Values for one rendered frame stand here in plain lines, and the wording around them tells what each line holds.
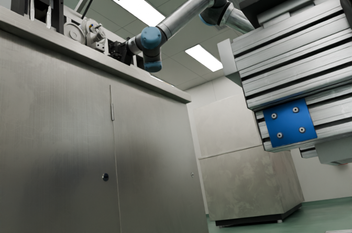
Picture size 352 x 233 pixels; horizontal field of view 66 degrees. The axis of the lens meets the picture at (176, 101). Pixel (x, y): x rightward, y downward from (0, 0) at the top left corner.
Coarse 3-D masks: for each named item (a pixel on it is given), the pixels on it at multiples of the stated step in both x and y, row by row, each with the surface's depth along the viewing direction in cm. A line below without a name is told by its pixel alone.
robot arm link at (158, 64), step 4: (160, 52) 109; (144, 56) 109; (160, 56) 112; (144, 60) 113; (148, 60) 110; (152, 60) 110; (156, 60) 111; (160, 60) 113; (144, 64) 113; (148, 64) 111; (152, 64) 110; (156, 64) 111; (160, 64) 112; (148, 68) 112; (152, 68) 112; (156, 68) 113; (160, 68) 113; (152, 72) 116
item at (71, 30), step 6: (66, 24) 116; (72, 24) 120; (66, 30) 116; (72, 30) 119; (78, 30) 122; (66, 36) 114; (72, 36) 118; (78, 36) 121; (84, 36) 124; (84, 42) 122
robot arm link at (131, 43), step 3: (135, 36) 120; (132, 39) 120; (129, 42) 120; (132, 42) 119; (129, 45) 120; (132, 45) 119; (135, 45) 118; (129, 48) 120; (132, 48) 120; (135, 48) 119; (132, 51) 121; (135, 51) 120; (138, 51) 121; (141, 51) 121
